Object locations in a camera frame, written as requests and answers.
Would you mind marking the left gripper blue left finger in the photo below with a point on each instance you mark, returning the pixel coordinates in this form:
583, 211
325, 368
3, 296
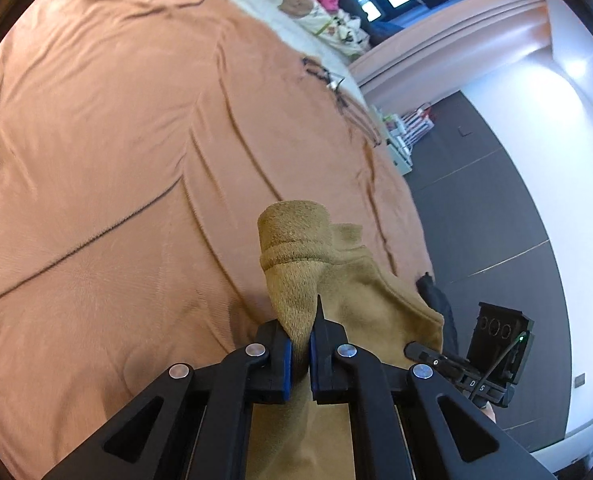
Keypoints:
189, 423

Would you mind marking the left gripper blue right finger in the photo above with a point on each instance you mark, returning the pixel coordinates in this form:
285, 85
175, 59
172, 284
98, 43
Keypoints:
410, 424

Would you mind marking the black garment on bed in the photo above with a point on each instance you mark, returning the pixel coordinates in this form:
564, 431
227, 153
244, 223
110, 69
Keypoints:
437, 301

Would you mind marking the white bedside drawer cabinet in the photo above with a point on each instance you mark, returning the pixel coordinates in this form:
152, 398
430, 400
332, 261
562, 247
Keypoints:
394, 137

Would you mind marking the right pink curtain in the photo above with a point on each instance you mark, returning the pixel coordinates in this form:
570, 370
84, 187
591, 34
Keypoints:
441, 54

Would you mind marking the orange brown bed blanket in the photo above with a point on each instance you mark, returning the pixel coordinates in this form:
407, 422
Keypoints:
139, 142

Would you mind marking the cream bear print duvet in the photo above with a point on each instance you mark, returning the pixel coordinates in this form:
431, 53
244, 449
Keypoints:
307, 27

